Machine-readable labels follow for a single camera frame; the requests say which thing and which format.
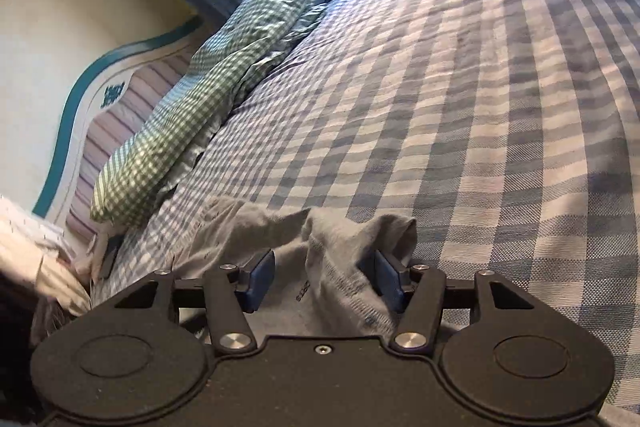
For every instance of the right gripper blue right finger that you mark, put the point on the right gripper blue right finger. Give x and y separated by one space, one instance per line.
416 294

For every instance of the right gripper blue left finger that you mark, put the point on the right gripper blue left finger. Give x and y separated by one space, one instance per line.
231 292

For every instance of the grey printed pants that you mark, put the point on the grey printed pants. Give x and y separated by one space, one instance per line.
323 281

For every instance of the blue checkered bed sheet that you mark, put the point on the blue checkered bed sheet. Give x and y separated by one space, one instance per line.
508 130

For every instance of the striped teal-trimmed headboard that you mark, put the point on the striped teal-trimmed headboard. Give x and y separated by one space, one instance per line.
99 89

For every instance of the green checkered quilt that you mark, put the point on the green checkered quilt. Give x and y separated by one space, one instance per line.
254 40

